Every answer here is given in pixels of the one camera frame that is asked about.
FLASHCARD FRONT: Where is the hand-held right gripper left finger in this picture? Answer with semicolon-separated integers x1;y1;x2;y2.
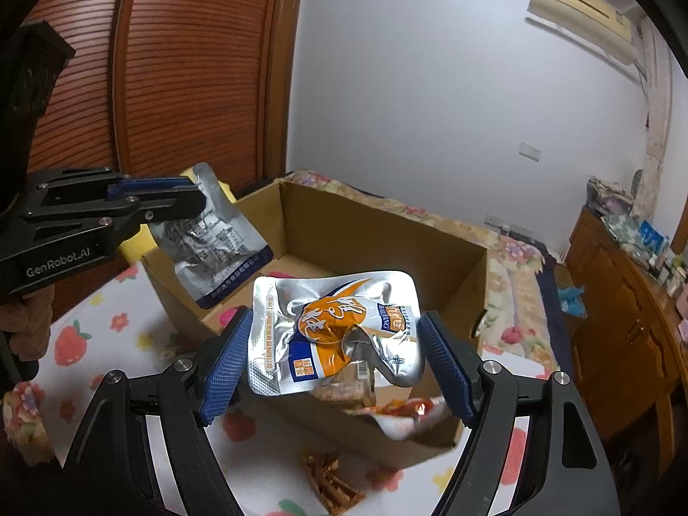
64;305;255;516

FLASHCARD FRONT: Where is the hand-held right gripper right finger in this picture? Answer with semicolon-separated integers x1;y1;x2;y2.
418;310;614;516

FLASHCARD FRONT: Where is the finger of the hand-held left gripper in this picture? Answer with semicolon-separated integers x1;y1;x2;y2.
104;175;205;202
97;193;208;227

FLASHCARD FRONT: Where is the plain silver foil packet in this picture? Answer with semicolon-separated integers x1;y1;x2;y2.
147;163;275;310

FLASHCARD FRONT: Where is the silver and orange packet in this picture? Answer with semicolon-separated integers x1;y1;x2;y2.
247;270;428;396

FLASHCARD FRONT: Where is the cardboard box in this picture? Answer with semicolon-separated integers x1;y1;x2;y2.
141;177;490;449

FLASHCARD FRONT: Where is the person's left hand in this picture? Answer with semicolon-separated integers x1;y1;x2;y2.
0;284;55;384

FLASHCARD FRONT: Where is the red spicy snack packet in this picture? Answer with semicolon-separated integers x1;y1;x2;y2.
371;395;458;442

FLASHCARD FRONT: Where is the white floral tablecloth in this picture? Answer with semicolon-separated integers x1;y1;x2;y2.
32;258;565;516

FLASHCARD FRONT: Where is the orange-brown snack packet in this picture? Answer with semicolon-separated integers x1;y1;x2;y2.
312;362;377;405

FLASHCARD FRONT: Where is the wooden louvered wardrobe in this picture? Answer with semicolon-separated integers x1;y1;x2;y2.
21;0;304;307

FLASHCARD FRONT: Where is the teal cloth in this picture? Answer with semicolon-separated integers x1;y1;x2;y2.
558;284;588;317

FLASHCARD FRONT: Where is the clear packet of brown sticks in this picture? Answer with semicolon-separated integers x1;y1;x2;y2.
298;451;366;511

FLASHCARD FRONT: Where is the wooden sideboard cabinet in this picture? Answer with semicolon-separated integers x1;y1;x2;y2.
564;207;688;474

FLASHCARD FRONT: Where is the floral cushion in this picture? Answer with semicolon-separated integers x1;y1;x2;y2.
3;381;55;466

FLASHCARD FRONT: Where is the green patterned bag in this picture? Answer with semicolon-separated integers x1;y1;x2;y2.
602;214;643;251

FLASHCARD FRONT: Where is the pile of folded clothes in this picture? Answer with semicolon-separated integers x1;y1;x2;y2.
586;176;635;210

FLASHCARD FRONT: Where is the blue printed box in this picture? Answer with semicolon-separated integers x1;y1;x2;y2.
637;220;670;259

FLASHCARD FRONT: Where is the pale patterned curtain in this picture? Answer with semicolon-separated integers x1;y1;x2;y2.
639;11;675;194

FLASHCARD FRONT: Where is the wall air conditioner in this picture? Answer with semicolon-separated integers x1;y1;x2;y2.
527;0;635;65

